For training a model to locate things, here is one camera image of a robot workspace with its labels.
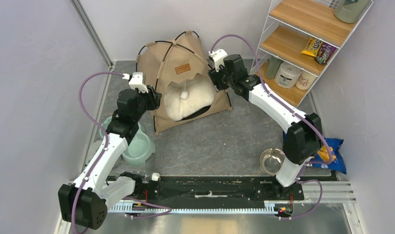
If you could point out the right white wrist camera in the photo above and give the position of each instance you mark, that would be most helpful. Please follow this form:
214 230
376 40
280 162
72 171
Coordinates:
218 57

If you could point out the white pompom cat toy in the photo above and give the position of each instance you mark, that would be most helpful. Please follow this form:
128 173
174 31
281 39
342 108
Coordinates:
184 95

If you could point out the white fluffy pillow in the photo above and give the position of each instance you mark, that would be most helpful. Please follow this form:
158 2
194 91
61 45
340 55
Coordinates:
201 94

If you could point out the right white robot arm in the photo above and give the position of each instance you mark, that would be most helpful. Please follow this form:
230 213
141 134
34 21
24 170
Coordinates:
301 129

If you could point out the cream printed cup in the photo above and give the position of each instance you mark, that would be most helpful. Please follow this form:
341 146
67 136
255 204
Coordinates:
305 80

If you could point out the blue Doritos chip bag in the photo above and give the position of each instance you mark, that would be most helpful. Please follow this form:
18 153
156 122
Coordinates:
322 155

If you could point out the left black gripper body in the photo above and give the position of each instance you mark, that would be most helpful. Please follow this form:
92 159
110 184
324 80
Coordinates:
147 101

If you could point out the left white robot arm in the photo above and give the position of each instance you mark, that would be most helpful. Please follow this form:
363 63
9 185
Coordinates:
87 200

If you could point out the mint green pet bowl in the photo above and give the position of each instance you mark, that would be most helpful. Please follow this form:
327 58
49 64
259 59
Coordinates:
135 152

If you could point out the white toilet paper roll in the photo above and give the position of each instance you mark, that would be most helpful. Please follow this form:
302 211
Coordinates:
287 75

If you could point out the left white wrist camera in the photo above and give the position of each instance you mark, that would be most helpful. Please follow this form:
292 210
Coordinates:
136 82

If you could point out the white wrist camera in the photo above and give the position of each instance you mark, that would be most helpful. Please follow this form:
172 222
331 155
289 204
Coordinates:
218 57
136 82

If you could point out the grey-green jar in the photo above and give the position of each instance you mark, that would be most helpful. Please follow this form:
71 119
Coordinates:
349 11

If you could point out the clear plastic bottle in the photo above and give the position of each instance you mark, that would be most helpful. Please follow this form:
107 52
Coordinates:
143 176

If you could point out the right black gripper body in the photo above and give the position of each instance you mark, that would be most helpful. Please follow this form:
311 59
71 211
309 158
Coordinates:
220 80

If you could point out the long black tent pole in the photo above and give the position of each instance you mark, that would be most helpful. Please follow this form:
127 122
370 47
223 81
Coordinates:
187 60

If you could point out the white wire wooden shelf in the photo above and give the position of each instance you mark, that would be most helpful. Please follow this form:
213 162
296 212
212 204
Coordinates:
289 25

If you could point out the green cylinder bottle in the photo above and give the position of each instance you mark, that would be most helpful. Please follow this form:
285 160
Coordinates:
272 67

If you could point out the yellow M&M's bag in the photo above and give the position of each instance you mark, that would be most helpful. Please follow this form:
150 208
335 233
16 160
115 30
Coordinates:
312 48

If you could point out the stainless steel bowl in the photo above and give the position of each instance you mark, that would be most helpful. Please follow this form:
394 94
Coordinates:
271 161

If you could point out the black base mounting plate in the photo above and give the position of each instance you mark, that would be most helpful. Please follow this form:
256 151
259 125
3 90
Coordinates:
215 192

